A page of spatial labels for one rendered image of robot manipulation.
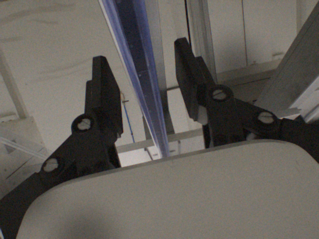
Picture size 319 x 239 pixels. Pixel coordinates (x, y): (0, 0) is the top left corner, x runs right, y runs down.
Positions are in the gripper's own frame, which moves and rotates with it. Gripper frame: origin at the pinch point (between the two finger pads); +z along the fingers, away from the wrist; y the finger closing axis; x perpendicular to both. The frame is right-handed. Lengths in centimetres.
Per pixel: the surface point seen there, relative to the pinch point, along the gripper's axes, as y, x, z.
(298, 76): 21.1, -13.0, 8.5
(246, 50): 108, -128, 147
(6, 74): -61, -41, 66
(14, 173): -57, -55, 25
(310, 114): 30.5, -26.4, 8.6
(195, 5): 15.6, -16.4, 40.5
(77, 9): -51, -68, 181
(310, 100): 26.5, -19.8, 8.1
